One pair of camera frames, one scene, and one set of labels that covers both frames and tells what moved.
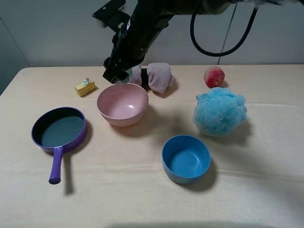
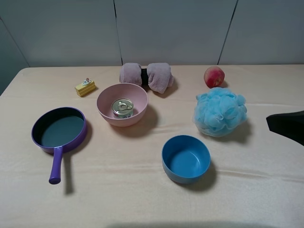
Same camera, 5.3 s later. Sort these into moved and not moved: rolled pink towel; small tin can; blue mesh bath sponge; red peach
Moved: small tin can
Not moved: blue mesh bath sponge; red peach; rolled pink towel
